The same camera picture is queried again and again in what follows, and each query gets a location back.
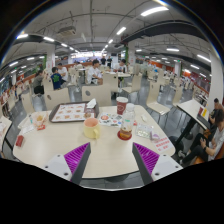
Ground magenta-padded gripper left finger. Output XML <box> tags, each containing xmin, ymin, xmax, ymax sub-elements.
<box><xmin>43</xmin><ymin>142</ymin><xmax>92</xmax><ymax>185</ymax></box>

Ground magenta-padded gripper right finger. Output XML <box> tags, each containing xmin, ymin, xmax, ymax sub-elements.
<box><xmin>131</xmin><ymin>142</ymin><xmax>184</xmax><ymax>186</ymax></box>

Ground clear plastic tea bottle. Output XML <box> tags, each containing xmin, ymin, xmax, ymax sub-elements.
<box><xmin>119</xmin><ymin>102</ymin><xmax>137</xmax><ymax>141</ymax></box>

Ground white card with red print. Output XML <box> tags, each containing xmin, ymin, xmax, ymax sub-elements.
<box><xmin>151</xmin><ymin>136</ymin><xmax>175</xmax><ymax>154</ymax></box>

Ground yellow mug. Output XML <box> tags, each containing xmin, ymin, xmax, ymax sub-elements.
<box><xmin>83</xmin><ymin>117</ymin><xmax>102</xmax><ymax>140</ymax></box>

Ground flat round red coaster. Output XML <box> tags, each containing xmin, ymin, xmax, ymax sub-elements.
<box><xmin>116</xmin><ymin>129</ymin><xmax>133</xmax><ymax>142</ymax></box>

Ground dark food tray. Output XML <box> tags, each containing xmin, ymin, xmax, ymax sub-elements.
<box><xmin>48</xmin><ymin>101</ymin><xmax>100</xmax><ymax>124</ymax></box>

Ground colourful printed leaflet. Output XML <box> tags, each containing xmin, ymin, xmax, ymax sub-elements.
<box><xmin>98</xmin><ymin>112</ymin><xmax>124</xmax><ymax>128</ymax></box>

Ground white crumpled napkin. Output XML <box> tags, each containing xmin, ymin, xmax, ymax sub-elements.
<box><xmin>85</xmin><ymin>98</ymin><xmax>98</xmax><ymax>109</ymax></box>

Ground red cardboard box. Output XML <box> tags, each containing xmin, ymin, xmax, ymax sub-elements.
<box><xmin>15</xmin><ymin>134</ymin><xmax>25</xmax><ymax>148</ymax></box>

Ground red paper cup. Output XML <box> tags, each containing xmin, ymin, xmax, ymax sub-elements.
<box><xmin>115</xmin><ymin>96</ymin><xmax>129</xmax><ymax>116</ymax></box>

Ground beige chair with hole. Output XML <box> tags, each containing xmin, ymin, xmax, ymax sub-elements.
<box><xmin>81</xmin><ymin>84</ymin><xmax>113</xmax><ymax>108</ymax></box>
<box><xmin>43</xmin><ymin>88</ymin><xmax>72</xmax><ymax>111</ymax></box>

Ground beige side table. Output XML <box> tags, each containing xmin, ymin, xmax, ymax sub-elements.
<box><xmin>175</xmin><ymin>98</ymin><xmax>211</xmax><ymax>146</ymax></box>
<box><xmin>0</xmin><ymin>114</ymin><xmax>13</xmax><ymax>151</ymax></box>

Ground person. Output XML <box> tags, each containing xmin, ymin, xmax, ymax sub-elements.
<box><xmin>56</xmin><ymin>62</ymin><xmax>69</xmax><ymax>83</ymax></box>
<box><xmin>116</xmin><ymin>58</ymin><xmax>128</xmax><ymax>74</ymax></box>
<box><xmin>208</xmin><ymin>97</ymin><xmax>224</xmax><ymax>124</ymax></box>
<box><xmin>32</xmin><ymin>69</ymin><xmax>46</xmax><ymax>95</ymax></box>
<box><xmin>85</xmin><ymin>59</ymin><xmax>104</xmax><ymax>85</ymax></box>
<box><xmin>105</xmin><ymin>55</ymin><xmax>114</xmax><ymax>69</ymax></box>
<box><xmin>181</xmin><ymin>109</ymin><xmax>224</xmax><ymax>166</ymax></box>
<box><xmin>50</xmin><ymin>66</ymin><xmax>64</xmax><ymax>90</ymax></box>

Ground beige chair group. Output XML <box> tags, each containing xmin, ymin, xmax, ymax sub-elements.
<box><xmin>0</xmin><ymin>63</ymin><xmax>214</xmax><ymax>116</ymax></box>

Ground ceiling air conditioner unit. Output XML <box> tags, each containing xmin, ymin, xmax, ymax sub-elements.
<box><xmin>57</xmin><ymin>26</ymin><xmax>78</xmax><ymax>38</ymax></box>

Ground ceiling light group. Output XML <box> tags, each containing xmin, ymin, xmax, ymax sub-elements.
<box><xmin>0</xmin><ymin>5</ymin><xmax>213</xmax><ymax>84</ymax></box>

